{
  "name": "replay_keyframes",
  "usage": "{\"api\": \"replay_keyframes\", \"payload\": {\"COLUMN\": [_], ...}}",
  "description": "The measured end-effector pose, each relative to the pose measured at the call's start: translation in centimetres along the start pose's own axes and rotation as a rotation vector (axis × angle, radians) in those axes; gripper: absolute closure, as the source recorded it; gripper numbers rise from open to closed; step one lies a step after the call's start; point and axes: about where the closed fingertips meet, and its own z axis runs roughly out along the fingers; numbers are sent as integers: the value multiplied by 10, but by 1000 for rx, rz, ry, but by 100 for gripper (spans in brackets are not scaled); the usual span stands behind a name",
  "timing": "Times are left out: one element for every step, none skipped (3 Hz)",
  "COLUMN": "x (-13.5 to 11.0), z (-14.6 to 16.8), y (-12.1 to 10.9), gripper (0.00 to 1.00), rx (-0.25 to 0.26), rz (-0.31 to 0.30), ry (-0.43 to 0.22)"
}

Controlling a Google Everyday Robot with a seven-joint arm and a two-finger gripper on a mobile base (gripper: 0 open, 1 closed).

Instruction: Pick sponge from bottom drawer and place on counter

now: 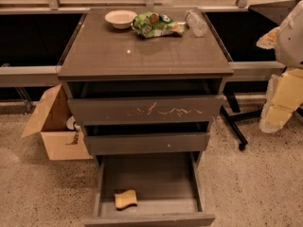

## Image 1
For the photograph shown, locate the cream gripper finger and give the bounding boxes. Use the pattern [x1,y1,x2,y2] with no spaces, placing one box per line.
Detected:
[258,68,303,133]
[257,27,279,49]

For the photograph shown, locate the yellow sponge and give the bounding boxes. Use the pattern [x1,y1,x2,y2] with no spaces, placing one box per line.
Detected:
[115,189,137,210]

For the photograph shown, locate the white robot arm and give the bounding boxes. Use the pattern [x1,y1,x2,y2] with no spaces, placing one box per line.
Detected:
[257,1,303,133]

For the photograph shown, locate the top grey drawer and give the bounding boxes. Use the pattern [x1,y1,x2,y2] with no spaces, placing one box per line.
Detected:
[68,96,223,126]

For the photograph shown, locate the dark grey drawer cabinet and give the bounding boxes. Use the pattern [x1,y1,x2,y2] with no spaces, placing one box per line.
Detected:
[57,6,235,158]

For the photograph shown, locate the open bottom grey drawer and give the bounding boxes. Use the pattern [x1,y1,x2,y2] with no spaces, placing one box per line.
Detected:
[83,152,215,227]

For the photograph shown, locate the middle grey drawer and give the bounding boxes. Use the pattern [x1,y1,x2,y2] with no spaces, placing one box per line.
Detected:
[84,132,210,155]

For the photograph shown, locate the black folding stand table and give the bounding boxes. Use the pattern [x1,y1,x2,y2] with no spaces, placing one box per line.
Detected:
[220,0,303,151]

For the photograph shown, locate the clear plastic bottle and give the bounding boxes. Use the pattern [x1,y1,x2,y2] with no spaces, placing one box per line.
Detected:
[185,9,208,37]

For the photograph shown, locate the green chip bag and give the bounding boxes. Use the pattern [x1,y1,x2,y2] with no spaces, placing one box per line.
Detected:
[132,12,185,39]

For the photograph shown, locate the white paper bowl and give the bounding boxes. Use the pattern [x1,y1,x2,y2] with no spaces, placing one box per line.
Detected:
[105,10,137,29]

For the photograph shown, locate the white cup in box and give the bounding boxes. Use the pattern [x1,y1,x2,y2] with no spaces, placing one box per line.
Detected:
[66,116,75,131]

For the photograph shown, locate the open cardboard box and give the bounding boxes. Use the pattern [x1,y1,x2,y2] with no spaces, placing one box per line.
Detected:
[22,85,91,161]

